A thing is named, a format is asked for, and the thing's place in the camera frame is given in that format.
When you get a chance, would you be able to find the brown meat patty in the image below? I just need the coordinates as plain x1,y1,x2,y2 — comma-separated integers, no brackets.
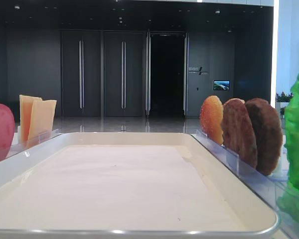
221,99,258,168
245,98,283,176

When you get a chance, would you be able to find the inner brown meat patty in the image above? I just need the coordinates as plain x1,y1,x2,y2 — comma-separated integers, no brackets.
221,99,258,168

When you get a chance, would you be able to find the long clear rail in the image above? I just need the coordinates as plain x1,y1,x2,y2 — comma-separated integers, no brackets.
0,129,60,162
192,130,299,239

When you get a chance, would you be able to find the outer brown meat patty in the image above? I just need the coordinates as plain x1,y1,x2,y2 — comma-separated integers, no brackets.
245,98,283,176

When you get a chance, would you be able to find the dark double door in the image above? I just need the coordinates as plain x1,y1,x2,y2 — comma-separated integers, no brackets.
61,31,101,117
104,32,143,117

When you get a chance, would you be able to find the flower planter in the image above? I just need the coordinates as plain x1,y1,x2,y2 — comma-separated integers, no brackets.
276,92,293,118

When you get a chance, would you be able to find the inner red tomato slice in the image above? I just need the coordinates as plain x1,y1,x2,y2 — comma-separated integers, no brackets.
0,104,15,162

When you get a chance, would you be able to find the wall display screen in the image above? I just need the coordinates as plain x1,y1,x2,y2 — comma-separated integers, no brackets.
213,81,230,91

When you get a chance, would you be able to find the white rectangular tray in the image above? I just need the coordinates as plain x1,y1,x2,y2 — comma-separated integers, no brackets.
0,132,280,239

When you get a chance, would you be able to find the green lettuce leaf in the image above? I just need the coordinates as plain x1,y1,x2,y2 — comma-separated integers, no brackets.
278,74,299,223

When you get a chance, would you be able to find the outer far bun slice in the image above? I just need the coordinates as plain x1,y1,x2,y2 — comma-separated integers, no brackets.
236,98,245,104

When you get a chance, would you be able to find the middle dark double door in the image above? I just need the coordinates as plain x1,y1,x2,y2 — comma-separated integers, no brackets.
104,32,143,117

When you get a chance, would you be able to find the left long clear rail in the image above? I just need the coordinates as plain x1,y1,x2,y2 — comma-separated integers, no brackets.
0,129,60,162

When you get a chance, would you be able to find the right long clear rail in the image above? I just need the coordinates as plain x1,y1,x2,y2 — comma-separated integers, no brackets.
192,130,299,239

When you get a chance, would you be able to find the inner far bun slice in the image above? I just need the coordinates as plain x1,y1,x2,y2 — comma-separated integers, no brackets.
199,95,223,145

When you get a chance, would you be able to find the white paper tray liner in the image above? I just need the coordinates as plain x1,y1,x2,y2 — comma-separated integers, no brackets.
0,146,244,232

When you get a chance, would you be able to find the bun slice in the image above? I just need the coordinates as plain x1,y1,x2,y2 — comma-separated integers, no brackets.
236,98,245,104
199,95,223,145

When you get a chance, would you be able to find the left dark double door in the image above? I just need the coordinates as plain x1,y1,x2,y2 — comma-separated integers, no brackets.
61,31,101,117

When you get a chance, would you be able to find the outer orange cheese slice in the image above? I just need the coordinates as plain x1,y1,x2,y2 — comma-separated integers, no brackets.
19,95,42,142

